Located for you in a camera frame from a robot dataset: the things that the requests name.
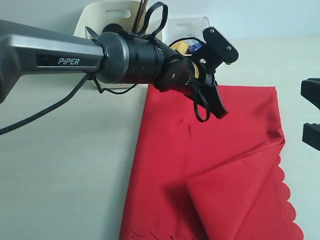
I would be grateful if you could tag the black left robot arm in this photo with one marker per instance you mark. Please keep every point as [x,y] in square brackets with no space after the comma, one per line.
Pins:
[27,50]

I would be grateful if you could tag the yellow cheese wedge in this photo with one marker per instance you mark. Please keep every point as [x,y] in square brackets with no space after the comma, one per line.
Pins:
[181,47]

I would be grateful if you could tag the dark wooden chopstick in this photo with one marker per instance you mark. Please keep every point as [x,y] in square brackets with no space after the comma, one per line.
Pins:
[138,16]
[145,5]

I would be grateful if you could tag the stainless steel cup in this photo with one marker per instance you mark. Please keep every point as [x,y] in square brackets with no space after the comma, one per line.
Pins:
[113,28]

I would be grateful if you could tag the cream plastic bin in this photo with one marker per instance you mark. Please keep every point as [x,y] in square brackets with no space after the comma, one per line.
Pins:
[100,15]

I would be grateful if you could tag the red table cloth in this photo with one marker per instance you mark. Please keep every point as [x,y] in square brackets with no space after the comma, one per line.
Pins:
[217,180]

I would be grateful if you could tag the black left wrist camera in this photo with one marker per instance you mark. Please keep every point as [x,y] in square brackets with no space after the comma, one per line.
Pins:
[215,51]

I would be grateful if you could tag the metal table knife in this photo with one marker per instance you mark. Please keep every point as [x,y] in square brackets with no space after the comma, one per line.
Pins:
[90,33]

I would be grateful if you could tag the white perforated plastic basket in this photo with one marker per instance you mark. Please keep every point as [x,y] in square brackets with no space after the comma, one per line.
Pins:
[183,27]

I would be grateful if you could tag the blue white milk carton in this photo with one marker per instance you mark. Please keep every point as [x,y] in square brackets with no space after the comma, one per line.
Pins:
[194,45]

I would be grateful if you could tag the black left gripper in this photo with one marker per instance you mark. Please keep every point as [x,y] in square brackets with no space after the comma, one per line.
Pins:
[155,63]

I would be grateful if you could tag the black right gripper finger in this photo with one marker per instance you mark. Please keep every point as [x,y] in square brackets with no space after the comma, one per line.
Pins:
[311,135]
[310,90]

